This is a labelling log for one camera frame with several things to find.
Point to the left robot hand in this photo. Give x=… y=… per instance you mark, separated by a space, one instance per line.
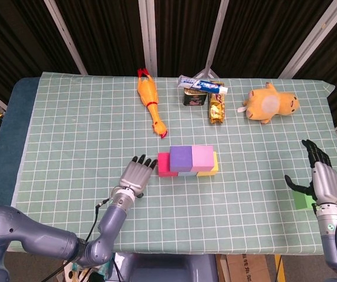
x=134 y=176

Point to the blue table padding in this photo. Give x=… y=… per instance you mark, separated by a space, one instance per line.
x=7 y=141

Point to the yellow foam cube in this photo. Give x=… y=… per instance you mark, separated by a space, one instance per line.
x=215 y=167

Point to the green foam cube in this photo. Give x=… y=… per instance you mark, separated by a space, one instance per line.
x=302 y=201

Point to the purple foam cube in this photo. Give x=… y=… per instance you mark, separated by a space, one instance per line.
x=181 y=158

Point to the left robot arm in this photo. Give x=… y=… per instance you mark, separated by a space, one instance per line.
x=39 y=235

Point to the gold snack package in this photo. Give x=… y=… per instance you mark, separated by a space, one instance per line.
x=217 y=111

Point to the yellow plush animal toy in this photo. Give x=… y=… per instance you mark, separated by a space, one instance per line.
x=265 y=102

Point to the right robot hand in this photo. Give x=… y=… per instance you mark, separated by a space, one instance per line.
x=325 y=185

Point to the light blue foam cube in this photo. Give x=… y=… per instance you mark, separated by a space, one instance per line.
x=187 y=174

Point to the brown cardboard box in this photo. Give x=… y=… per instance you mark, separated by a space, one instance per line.
x=245 y=268

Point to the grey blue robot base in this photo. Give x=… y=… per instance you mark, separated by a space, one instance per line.
x=168 y=270

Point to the green checked tablecloth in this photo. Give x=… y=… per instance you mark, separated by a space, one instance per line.
x=98 y=147

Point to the yellow rubber chicken toy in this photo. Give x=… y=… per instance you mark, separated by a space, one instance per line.
x=148 y=91

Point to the pink foam cube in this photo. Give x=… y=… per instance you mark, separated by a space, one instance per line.
x=202 y=158

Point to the white blue toothpaste tube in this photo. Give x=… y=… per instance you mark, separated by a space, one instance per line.
x=200 y=84

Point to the dark brown curtain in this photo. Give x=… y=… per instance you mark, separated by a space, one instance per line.
x=112 y=35

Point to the dark luncheon meat tin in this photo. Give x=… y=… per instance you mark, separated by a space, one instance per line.
x=193 y=98

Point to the red foam cube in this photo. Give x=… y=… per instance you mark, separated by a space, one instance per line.
x=163 y=164

